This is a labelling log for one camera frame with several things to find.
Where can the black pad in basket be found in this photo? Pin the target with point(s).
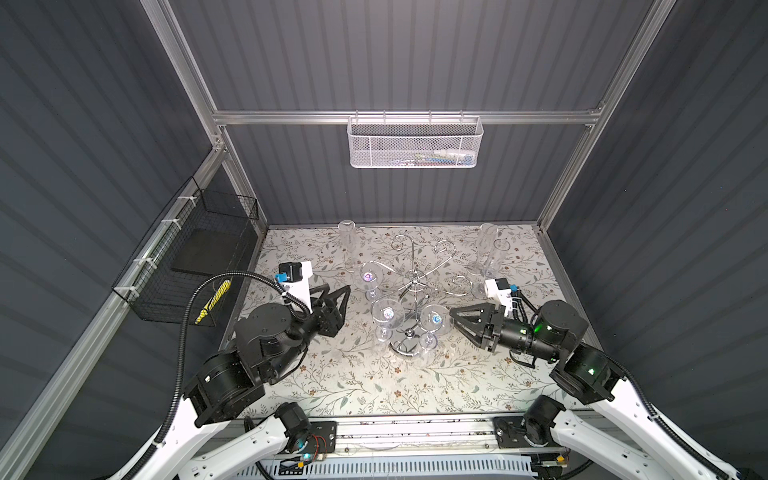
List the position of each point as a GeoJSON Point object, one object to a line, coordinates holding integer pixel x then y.
{"type": "Point", "coordinates": [205, 252]}

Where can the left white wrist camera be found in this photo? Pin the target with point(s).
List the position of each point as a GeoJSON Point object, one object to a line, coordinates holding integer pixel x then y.
{"type": "Point", "coordinates": [294, 278]}

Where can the items in white basket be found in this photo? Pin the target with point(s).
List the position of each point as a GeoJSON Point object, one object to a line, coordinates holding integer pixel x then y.
{"type": "Point", "coordinates": [455, 157]}

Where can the glass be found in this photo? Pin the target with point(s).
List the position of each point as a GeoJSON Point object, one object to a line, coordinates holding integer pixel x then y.
{"type": "Point", "coordinates": [388, 314]}
{"type": "Point", "coordinates": [491, 266]}
{"type": "Point", "coordinates": [434, 321]}

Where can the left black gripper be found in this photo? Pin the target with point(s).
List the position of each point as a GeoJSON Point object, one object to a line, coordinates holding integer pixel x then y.
{"type": "Point", "coordinates": [328, 316]}

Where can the white wire mesh basket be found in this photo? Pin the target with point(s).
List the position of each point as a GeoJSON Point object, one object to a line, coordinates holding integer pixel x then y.
{"type": "Point", "coordinates": [374, 142]}

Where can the black wire mesh basket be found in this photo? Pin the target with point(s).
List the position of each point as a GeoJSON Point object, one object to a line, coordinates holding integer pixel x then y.
{"type": "Point", "coordinates": [151, 289]}

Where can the chrome wine glass rack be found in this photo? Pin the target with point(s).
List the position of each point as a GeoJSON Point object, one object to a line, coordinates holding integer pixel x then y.
{"type": "Point", "coordinates": [415, 287]}

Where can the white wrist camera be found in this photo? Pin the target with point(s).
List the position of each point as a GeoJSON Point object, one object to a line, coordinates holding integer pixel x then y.
{"type": "Point", "coordinates": [501, 292]}
{"type": "Point", "coordinates": [294, 278]}

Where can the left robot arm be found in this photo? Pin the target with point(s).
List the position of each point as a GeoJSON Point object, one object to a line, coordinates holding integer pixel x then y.
{"type": "Point", "coordinates": [270, 345]}

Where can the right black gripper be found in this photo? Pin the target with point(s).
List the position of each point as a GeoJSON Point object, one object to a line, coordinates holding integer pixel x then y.
{"type": "Point", "coordinates": [489, 317]}

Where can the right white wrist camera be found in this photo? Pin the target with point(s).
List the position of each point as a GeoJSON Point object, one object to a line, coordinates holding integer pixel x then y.
{"type": "Point", "coordinates": [501, 292]}

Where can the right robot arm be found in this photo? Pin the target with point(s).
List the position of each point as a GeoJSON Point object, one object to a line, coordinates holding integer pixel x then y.
{"type": "Point", "coordinates": [553, 332]}

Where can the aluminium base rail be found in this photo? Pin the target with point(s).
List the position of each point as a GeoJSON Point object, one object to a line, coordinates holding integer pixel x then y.
{"type": "Point", "coordinates": [442, 433]}

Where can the clear champagne flute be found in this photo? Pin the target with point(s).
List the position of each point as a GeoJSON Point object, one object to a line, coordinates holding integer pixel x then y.
{"type": "Point", "coordinates": [348, 242]}
{"type": "Point", "coordinates": [487, 235]}

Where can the floral table mat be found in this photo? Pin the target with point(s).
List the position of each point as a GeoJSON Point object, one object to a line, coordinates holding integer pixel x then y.
{"type": "Point", "coordinates": [353, 373]}

